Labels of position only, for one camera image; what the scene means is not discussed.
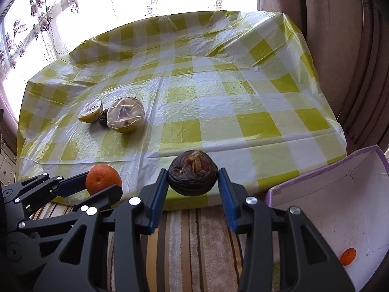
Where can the pink patterned curtain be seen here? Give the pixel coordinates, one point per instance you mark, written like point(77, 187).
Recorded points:
point(334, 51)

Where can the white floral lace curtain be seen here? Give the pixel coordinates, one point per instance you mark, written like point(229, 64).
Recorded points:
point(91, 6)

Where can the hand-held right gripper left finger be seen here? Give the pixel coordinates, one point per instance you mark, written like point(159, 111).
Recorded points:
point(158, 200)

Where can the yellow white checkered plastic tablecloth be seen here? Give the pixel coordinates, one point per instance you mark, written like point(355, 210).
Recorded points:
point(212, 112)

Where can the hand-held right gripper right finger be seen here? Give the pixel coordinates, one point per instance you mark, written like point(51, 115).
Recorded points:
point(228, 200)

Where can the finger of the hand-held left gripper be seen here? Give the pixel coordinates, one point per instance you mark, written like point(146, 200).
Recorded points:
point(106, 196)
point(73, 185)

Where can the wrapped halved lemon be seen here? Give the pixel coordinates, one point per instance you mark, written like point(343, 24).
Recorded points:
point(89, 112)
point(126, 115)

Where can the orange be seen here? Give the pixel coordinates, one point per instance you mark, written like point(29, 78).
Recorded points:
point(348, 257)
point(101, 178)

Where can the striped brown beige cloth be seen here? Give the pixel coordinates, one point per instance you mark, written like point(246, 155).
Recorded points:
point(188, 249)

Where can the white purple cardboard box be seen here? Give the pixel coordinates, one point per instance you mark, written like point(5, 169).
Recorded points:
point(334, 203)

